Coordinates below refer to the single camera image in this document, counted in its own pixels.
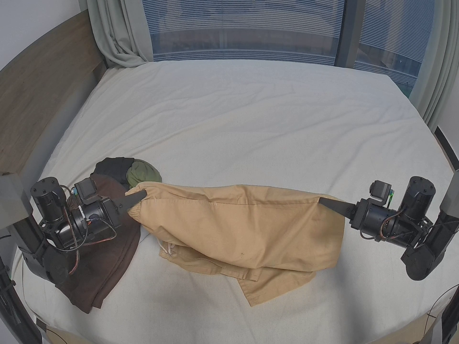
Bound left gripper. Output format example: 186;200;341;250
57;197;125;251

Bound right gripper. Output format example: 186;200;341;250
345;199;399;243

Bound tan shorts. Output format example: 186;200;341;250
127;181;347;307

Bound bed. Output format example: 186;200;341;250
0;9;459;344

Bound dark grey garment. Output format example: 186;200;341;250
94;157;135;188

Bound brown garment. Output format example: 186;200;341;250
54;174;142;314

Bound green garment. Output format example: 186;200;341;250
126;160;161;189

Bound grey-green curtain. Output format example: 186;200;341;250
409;0;459;132
75;0;155;70

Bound window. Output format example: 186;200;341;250
138;0;436;96

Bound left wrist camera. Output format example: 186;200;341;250
73;178;98;205

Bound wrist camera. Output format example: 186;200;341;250
369;180;393;205
73;178;98;205

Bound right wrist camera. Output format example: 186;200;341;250
369;180;393;205

